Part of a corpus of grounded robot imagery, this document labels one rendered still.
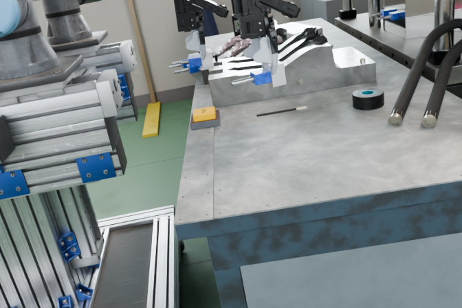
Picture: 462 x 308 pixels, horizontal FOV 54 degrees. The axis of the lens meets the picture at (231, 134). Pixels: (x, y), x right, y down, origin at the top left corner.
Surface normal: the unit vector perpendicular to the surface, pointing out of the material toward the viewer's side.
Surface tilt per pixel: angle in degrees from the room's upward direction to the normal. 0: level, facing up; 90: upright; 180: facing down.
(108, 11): 90
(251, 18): 90
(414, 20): 90
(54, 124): 90
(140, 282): 0
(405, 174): 0
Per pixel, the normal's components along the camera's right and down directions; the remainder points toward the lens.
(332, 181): -0.16, -0.92
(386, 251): 0.04, 0.37
